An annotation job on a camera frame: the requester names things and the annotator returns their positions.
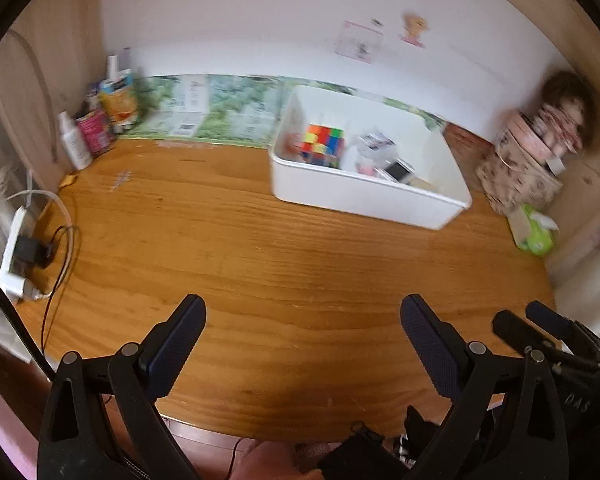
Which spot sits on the dark cloth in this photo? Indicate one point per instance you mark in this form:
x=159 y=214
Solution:
x=352 y=455

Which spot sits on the white tube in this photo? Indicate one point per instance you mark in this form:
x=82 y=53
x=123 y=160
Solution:
x=112 y=67

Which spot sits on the multicoloured puzzle cube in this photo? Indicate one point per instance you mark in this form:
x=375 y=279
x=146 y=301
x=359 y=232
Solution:
x=322 y=145

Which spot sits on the white paper leaflet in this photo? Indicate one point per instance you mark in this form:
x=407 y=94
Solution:
x=192 y=105

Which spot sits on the white compact camera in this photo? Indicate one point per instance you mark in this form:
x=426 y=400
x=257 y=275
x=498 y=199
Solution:
x=399 y=170

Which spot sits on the pink round box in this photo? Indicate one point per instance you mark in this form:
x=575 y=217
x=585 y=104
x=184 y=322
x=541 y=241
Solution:
x=522 y=132

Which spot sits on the pink can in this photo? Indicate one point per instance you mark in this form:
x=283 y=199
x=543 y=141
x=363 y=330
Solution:
x=95 y=130

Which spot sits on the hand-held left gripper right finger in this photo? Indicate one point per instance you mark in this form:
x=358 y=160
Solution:
x=430 y=345

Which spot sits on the black plug adapter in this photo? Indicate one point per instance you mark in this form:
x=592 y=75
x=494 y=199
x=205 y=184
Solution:
x=30 y=252

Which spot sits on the brown haired rag doll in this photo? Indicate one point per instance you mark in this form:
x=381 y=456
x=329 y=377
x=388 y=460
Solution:
x=562 y=120

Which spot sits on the person's leg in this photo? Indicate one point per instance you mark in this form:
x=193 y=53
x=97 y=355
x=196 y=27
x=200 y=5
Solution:
x=272 y=462

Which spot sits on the pink framed wall sticker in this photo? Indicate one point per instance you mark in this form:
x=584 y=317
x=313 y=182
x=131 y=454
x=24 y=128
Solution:
x=358 y=42

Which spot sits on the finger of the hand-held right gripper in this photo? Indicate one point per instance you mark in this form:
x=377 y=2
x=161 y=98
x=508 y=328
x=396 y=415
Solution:
x=550 y=317
x=510 y=326

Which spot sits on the patterned beige bag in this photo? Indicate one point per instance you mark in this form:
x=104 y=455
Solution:
x=510 y=180

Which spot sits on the green tissue pack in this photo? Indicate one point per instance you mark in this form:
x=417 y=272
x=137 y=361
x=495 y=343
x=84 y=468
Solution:
x=537 y=235

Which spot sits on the white plastic bottle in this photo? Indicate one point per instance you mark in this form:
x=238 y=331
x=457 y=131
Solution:
x=75 y=142

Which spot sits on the yellow cartoon wall sticker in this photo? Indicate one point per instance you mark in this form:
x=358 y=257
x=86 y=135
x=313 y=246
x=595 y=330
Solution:
x=414 y=30

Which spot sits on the green landscape poster strip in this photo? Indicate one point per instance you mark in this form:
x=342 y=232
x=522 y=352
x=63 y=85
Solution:
x=230 y=105

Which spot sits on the white plastic storage bin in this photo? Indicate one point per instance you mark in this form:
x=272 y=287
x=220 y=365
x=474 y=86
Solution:
x=360 y=200

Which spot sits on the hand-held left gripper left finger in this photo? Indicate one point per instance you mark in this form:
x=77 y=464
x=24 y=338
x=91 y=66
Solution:
x=177 y=345

